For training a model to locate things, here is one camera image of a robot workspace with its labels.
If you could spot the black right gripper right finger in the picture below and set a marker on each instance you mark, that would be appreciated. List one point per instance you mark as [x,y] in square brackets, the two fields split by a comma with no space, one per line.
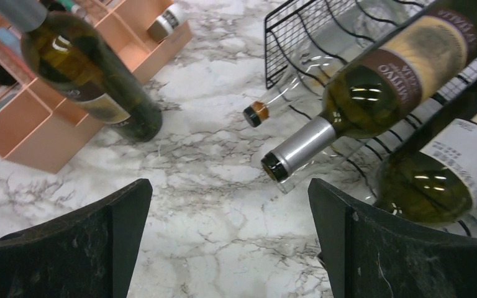
[368,252]

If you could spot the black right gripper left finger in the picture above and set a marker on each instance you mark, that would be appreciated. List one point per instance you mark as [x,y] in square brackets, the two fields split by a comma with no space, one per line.
[89,252]

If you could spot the green bottle cream label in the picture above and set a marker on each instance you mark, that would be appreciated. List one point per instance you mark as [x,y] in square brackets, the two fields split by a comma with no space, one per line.
[431,178]

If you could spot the green bottle brown Primitivo label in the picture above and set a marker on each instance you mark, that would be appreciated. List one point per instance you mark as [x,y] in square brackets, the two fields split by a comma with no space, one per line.
[385,83]

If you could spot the green wine bottle silver neck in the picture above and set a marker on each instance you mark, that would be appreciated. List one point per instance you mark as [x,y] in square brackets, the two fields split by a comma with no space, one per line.
[71,56]

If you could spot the clear empty glass bottle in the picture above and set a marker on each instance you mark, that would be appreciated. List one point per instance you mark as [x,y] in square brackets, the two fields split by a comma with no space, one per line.
[324,162]

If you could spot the clear bottle with cork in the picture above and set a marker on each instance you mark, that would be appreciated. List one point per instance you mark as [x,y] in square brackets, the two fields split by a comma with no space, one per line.
[307,73]

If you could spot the peach plastic file organizer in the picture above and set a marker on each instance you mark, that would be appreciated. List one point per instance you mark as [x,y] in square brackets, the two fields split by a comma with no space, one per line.
[42,129]

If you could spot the small white jar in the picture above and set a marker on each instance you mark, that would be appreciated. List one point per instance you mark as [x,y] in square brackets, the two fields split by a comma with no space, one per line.
[167,22]

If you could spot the black wire wine rack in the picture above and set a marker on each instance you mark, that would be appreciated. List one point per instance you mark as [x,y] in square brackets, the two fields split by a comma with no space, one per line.
[358,25]

